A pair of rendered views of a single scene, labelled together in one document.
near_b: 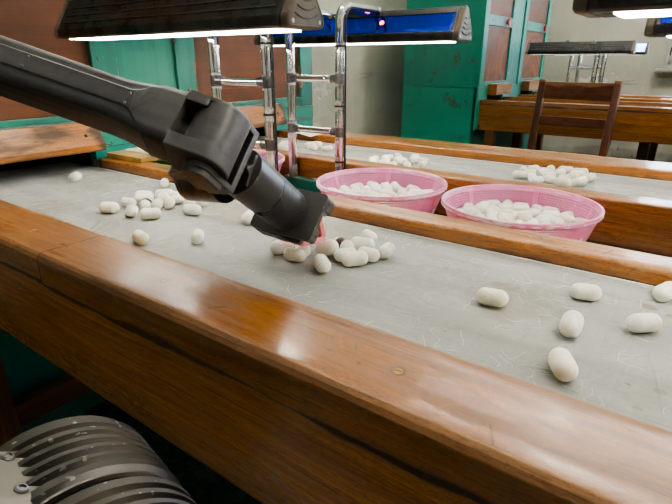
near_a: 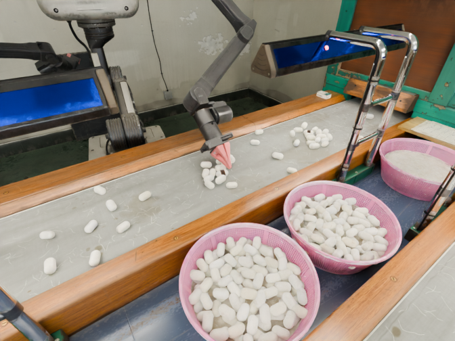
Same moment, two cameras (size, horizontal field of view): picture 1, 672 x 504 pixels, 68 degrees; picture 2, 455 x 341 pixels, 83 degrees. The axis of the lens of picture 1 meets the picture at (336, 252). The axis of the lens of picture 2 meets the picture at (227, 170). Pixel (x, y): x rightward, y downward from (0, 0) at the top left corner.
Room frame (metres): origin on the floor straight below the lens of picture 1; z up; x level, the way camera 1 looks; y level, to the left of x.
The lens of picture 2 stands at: (0.90, -0.60, 1.23)
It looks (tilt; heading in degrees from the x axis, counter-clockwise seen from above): 36 degrees down; 110
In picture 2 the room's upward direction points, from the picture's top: straight up
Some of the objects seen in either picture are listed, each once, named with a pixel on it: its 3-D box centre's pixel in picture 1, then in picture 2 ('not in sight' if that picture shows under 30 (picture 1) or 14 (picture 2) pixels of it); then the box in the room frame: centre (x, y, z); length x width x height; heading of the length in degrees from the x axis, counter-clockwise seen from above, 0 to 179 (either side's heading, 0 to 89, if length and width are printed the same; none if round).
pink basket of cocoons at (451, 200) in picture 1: (515, 227); (247, 287); (0.84, -0.32, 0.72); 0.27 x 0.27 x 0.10
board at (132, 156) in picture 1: (177, 149); (454, 139); (1.39, 0.44, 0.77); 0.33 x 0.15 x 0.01; 144
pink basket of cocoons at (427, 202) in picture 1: (380, 203); (334, 227); (1.00, -0.09, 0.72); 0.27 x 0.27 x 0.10
